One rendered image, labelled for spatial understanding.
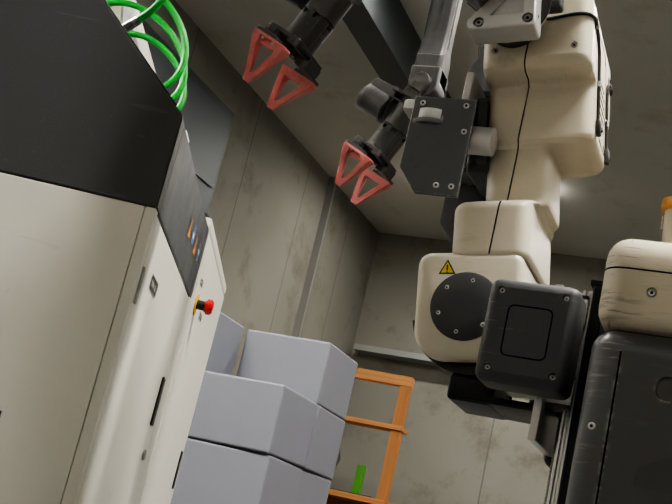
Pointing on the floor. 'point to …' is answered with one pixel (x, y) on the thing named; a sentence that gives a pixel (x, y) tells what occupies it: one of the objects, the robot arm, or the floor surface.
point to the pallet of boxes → (266, 420)
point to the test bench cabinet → (61, 328)
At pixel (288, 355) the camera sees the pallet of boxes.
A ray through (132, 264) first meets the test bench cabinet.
